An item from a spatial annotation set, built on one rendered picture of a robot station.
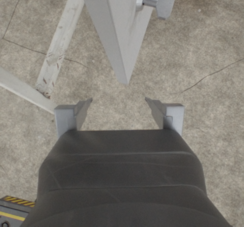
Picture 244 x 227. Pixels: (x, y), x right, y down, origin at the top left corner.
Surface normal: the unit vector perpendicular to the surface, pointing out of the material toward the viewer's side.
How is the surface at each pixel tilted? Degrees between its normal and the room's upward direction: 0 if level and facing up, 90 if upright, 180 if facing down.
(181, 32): 0
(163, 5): 0
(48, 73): 0
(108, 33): 90
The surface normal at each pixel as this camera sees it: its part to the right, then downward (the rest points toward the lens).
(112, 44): -0.31, 0.95
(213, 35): -0.09, -0.13
